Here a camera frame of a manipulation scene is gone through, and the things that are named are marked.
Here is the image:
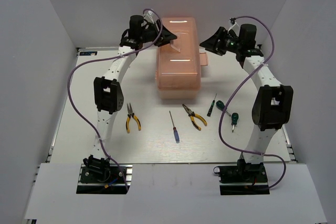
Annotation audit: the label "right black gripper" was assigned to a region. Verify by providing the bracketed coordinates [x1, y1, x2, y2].
[199, 26, 243, 56]

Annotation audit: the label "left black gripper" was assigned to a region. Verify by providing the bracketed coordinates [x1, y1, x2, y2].
[141, 20, 178, 48]

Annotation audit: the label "pink plastic toolbox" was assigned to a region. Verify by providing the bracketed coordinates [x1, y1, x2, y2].
[155, 17, 208, 99]

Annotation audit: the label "thin black green screwdriver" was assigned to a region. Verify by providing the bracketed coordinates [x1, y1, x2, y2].
[207, 95, 217, 117]

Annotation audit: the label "yellow needle-nose pliers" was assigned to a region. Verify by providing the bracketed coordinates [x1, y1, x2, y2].
[124, 103, 143, 134]

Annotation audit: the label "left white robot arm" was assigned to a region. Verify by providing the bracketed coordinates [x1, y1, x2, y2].
[91, 10, 177, 159]

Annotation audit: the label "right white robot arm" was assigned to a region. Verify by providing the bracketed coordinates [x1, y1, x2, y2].
[200, 24, 293, 182]

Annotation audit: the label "green stubby screwdriver upper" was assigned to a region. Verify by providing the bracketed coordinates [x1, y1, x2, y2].
[216, 100, 231, 117]

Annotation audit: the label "green stubby screwdriver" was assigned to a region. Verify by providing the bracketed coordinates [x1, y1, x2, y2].
[216, 100, 231, 117]
[231, 112, 239, 132]

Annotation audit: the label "yellow pliers right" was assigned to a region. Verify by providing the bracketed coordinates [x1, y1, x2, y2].
[182, 104, 207, 131]

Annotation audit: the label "green stubby screwdriver lower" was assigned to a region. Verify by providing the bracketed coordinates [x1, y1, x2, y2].
[231, 112, 239, 132]

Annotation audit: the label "blue label sticker left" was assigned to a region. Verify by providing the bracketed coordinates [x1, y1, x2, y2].
[79, 51, 98, 56]

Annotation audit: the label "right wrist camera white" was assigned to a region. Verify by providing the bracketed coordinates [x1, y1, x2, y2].
[228, 18, 240, 35]

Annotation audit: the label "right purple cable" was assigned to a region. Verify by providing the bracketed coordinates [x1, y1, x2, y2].
[218, 16, 287, 190]

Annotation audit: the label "purple cable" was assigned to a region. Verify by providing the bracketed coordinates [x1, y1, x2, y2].
[218, 16, 287, 190]
[67, 8, 165, 192]

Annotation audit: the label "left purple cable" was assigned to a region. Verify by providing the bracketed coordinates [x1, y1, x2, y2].
[67, 8, 165, 192]

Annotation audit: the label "blue handle screwdriver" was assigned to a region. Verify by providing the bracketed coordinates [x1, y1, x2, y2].
[169, 111, 180, 143]

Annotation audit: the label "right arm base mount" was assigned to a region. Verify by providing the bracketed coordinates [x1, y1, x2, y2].
[213, 165, 270, 196]

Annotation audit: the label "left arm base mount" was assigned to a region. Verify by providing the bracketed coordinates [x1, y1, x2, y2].
[76, 164, 128, 195]

